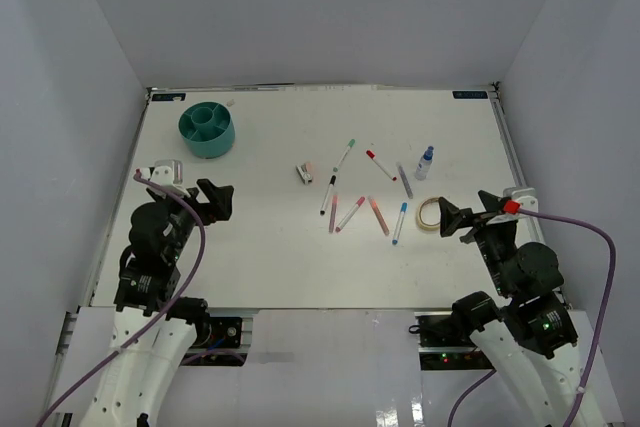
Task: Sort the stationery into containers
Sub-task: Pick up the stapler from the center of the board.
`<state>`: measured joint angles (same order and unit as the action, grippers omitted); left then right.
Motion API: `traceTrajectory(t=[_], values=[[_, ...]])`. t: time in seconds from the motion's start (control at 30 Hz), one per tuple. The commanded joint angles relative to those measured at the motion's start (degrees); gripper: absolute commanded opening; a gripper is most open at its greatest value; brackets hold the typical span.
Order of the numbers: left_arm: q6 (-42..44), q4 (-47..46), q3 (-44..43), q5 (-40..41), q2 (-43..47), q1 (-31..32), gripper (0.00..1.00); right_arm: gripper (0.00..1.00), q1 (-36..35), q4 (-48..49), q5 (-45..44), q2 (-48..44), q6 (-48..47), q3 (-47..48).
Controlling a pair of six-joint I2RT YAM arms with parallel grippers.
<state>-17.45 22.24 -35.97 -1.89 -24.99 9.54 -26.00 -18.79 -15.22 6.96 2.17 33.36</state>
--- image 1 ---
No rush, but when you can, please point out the blue capped marker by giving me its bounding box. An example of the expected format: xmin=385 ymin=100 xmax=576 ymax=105
xmin=392 ymin=202 xmax=408 ymax=246

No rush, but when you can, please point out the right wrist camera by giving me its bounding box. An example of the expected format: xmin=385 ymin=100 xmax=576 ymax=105
xmin=489 ymin=187 xmax=538 ymax=224

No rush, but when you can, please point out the teal round organizer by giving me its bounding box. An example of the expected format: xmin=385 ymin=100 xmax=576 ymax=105
xmin=178 ymin=102 xmax=235 ymax=159

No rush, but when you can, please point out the black capped marker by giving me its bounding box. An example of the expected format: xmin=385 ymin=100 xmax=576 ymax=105
xmin=320 ymin=173 xmax=337 ymax=216

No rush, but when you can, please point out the grey clear pen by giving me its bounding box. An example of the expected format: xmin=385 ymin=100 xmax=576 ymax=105
xmin=396 ymin=161 xmax=414 ymax=199

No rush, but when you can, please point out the red capped marker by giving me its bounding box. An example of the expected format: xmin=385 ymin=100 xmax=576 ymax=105
xmin=366 ymin=150 xmax=397 ymax=182

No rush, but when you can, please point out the green capped marker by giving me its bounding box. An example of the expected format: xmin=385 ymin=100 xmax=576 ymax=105
xmin=332 ymin=138 xmax=356 ymax=173

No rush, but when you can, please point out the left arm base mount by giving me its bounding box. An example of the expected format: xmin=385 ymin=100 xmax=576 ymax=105
xmin=182 ymin=316 xmax=247 ymax=367

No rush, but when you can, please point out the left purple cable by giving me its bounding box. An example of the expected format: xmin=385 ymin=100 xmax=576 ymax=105
xmin=35 ymin=170 xmax=207 ymax=427

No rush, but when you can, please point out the masking tape roll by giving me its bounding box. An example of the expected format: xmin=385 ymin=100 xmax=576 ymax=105
xmin=415 ymin=197 xmax=440 ymax=232

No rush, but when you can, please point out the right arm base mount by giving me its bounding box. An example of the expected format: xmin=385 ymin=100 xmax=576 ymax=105
xmin=408 ymin=314 xmax=493 ymax=371

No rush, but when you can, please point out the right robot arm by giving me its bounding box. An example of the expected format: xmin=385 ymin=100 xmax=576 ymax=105
xmin=438 ymin=189 xmax=613 ymax=426

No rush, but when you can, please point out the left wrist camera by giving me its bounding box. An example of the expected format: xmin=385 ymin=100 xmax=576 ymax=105
xmin=136 ymin=159 xmax=189 ymax=198

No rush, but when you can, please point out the blue spray bottle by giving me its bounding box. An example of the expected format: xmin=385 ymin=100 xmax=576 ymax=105
xmin=414 ymin=146 xmax=434 ymax=181

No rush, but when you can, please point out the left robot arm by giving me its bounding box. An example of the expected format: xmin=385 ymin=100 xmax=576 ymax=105
xmin=80 ymin=173 xmax=234 ymax=426

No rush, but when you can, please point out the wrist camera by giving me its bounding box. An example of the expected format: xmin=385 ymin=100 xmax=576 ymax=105
xmin=489 ymin=187 xmax=538 ymax=224
xmin=136 ymin=159 xmax=189 ymax=198

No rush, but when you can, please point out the pink capped marker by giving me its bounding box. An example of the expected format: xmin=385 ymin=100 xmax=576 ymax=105
xmin=335 ymin=196 xmax=365 ymax=232

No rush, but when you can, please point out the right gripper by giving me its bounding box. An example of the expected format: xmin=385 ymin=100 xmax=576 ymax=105
xmin=437 ymin=189 xmax=517 ymax=297

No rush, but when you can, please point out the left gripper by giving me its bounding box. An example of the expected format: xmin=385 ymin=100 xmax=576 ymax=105
xmin=153 ymin=177 xmax=233 ymax=261

